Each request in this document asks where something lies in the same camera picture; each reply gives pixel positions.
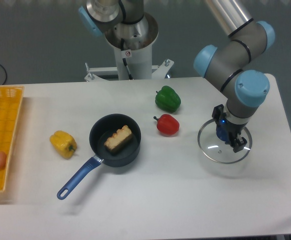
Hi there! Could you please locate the red bell pepper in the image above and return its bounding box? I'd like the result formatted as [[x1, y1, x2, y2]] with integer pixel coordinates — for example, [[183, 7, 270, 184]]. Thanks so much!
[[153, 114, 180, 136]]

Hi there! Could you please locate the glass pot lid blue knob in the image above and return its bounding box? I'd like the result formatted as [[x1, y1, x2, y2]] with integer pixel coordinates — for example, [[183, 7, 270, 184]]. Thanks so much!
[[197, 119, 253, 164]]

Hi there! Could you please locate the toasted bread slice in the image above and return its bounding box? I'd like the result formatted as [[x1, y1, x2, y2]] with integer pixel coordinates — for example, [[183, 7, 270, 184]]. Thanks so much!
[[103, 125, 133, 154]]

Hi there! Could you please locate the green bell pepper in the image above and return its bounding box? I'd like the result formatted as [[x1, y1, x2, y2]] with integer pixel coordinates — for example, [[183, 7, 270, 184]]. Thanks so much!
[[155, 85, 181, 113]]

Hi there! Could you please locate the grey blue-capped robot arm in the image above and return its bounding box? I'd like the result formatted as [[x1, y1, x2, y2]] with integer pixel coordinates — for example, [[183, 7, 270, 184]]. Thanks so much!
[[78, 0, 276, 152]]

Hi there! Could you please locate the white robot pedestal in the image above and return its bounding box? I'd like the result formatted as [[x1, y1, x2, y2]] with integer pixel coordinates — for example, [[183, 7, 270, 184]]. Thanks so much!
[[84, 12, 174, 82]]

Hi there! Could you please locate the yellow bell pepper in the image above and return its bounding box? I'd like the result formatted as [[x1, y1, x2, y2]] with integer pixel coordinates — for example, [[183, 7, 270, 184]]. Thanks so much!
[[49, 130, 77, 159]]

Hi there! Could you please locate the black cable on pedestal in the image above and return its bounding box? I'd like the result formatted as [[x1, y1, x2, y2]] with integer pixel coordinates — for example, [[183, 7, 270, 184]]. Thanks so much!
[[120, 38, 134, 81]]

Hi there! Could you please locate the dark pot blue handle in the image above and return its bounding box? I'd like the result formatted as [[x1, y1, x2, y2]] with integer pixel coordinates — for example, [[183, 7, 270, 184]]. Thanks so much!
[[57, 113, 141, 200]]

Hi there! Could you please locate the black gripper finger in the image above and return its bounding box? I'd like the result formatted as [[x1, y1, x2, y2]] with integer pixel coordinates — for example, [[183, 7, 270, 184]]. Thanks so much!
[[223, 132, 232, 146], [232, 136, 246, 153]]

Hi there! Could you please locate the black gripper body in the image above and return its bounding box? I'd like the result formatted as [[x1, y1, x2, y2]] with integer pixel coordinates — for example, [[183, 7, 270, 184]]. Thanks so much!
[[212, 104, 245, 143]]

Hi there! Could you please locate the yellow plastic basket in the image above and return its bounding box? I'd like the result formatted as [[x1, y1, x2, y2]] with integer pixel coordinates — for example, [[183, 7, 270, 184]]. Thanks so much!
[[0, 85, 24, 192]]

